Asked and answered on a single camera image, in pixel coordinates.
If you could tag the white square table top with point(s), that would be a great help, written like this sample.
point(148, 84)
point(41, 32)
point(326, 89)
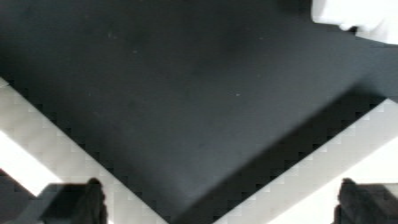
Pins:
point(365, 14)

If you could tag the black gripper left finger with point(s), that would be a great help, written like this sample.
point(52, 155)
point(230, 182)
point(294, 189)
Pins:
point(77, 207)

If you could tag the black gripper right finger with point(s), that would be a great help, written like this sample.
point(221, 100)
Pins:
point(368, 203)

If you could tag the white L-shaped fence wall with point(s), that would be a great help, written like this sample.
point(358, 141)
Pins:
point(189, 139)

